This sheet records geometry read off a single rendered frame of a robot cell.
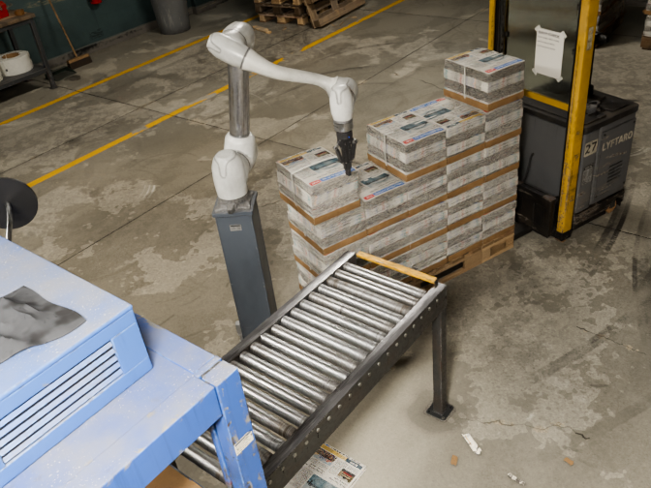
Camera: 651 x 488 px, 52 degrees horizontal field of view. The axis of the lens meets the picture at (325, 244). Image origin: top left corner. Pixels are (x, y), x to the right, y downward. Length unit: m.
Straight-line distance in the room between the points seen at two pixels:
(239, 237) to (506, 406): 1.60
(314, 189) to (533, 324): 1.56
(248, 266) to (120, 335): 1.97
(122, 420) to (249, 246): 1.95
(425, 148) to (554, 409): 1.51
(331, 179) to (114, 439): 2.08
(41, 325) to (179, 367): 0.33
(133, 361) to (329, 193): 1.95
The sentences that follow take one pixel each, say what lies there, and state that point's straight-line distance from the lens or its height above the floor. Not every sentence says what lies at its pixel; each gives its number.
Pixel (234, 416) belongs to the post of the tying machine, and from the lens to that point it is 1.68.
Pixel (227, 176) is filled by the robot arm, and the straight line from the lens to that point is 3.22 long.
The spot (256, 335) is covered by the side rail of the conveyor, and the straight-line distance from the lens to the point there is 2.83.
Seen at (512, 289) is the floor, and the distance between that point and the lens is 4.28.
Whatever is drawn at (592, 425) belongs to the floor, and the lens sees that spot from 3.56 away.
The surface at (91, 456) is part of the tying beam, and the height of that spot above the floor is 1.55.
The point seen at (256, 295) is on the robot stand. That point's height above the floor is 0.46.
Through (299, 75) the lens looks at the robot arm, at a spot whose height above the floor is 1.62.
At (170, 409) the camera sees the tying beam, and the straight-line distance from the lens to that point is 1.56.
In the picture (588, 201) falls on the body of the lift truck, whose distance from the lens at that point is 4.79.
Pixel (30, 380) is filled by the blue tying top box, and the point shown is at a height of 1.74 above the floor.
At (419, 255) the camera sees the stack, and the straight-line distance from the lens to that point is 4.02.
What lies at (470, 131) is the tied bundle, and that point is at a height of 0.99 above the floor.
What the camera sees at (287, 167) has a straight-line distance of 3.49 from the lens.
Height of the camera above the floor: 2.64
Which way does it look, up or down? 34 degrees down
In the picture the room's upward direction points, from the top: 7 degrees counter-clockwise
